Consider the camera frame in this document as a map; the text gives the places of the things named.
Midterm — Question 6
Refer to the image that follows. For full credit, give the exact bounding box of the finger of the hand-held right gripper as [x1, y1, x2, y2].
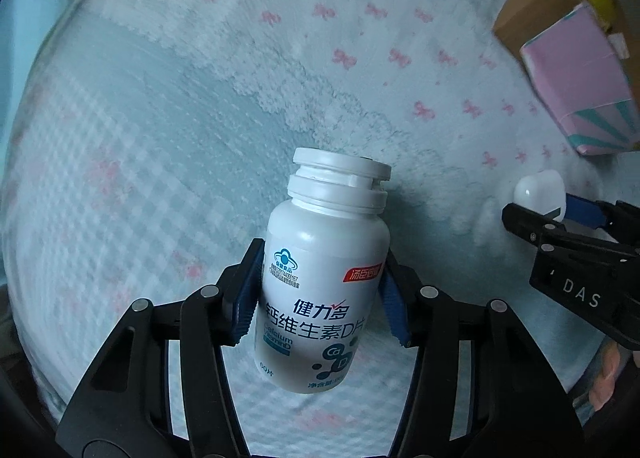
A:
[564, 193, 640, 260]
[501, 202, 571, 251]

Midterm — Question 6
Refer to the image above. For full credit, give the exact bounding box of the white bottle cap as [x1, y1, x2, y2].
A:
[513, 170, 569, 222]

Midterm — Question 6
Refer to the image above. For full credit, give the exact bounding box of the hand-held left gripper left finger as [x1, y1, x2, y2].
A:
[55, 237, 265, 458]

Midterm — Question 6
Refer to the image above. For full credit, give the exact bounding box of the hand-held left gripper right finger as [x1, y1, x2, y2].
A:
[379, 250, 585, 458]

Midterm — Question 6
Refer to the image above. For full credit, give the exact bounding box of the paper-wrapped cardboard box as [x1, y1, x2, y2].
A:
[492, 0, 640, 157]

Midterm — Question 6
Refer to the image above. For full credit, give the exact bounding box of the white pill bottle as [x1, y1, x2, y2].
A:
[250, 147, 393, 397]

